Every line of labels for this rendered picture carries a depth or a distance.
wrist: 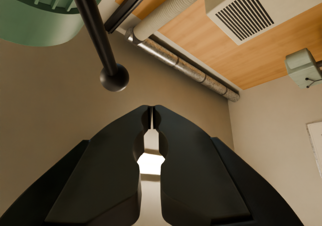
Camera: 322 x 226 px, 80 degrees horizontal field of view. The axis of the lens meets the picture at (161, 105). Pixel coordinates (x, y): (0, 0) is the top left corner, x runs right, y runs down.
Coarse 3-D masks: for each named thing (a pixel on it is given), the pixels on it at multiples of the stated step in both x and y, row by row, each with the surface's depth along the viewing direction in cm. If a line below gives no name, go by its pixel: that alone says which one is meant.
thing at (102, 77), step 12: (84, 0) 13; (84, 12) 14; (96, 12) 14; (96, 24) 15; (96, 36) 16; (96, 48) 18; (108, 48) 18; (108, 60) 19; (108, 72) 21; (120, 72) 22; (108, 84) 22; (120, 84) 22
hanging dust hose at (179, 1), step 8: (168, 0) 160; (176, 0) 153; (184, 0) 151; (192, 0) 152; (160, 8) 164; (168, 8) 160; (176, 8) 157; (184, 8) 158; (152, 16) 171; (160, 16) 167; (168, 16) 165; (144, 24) 179; (152, 24) 175; (160, 24) 174; (136, 32) 187; (144, 32) 184; (152, 32) 185
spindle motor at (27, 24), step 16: (0, 0) 19; (16, 0) 19; (32, 0) 20; (48, 0) 20; (64, 0) 21; (96, 0) 25; (0, 16) 21; (16, 16) 21; (32, 16) 21; (48, 16) 22; (64, 16) 23; (80, 16) 25; (0, 32) 23; (16, 32) 23; (32, 32) 24; (48, 32) 25; (64, 32) 26
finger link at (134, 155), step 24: (120, 120) 11; (144, 120) 12; (96, 144) 9; (120, 144) 9; (96, 168) 8; (120, 168) 8; (72, 192) 7; (96, 192) 7; (120, 192) 7; (48, 216) 6; (72, 216) 6; (96, 216) 6; (120, 216) 7
